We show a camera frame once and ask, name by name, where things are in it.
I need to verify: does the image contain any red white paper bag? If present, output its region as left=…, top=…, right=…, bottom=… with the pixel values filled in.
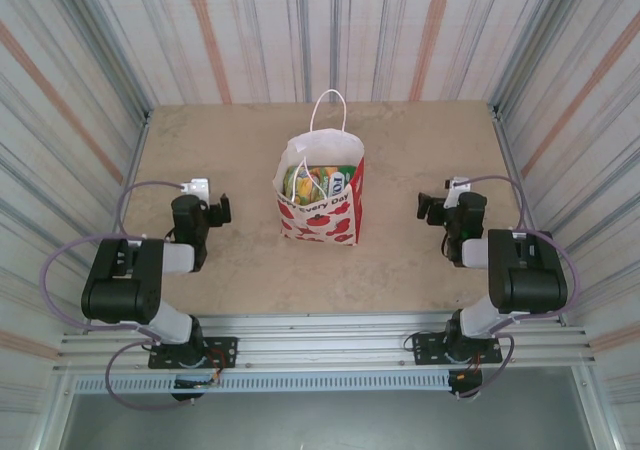
left=271, top=88, right=367, bottom=248

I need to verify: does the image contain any green Fox's candy bag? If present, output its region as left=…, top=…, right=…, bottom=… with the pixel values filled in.
left=282, top=163, right=359, bottom=207

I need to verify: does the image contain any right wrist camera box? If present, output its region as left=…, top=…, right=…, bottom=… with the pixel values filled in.
left=445, top=175, right=473, bottom=209

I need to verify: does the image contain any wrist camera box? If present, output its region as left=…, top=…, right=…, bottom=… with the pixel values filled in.
left=180, top=177, right=211, bottom=204
left=445, top=175, right=473, bottom=209

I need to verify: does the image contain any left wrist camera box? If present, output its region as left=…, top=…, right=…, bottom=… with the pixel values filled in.
left=180, top=177, right=211, bottom=204

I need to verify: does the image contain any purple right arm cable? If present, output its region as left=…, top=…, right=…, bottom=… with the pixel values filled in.
left=447, top=174, right=582, bottom=401

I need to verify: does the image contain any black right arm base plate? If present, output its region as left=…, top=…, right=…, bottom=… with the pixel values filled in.
left=411, top=332, right=503, bottom=367

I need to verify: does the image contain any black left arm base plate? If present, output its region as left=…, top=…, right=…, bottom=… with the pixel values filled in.
left=148, top=336, right=239, bottom=370

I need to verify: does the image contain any aluminium rail frame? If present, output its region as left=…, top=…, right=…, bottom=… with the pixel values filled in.
left=52, top=312, right=597, bottom=372

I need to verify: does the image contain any slotted grey cable tray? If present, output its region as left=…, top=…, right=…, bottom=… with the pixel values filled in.
left=72, top=371, right=452, bottom=395

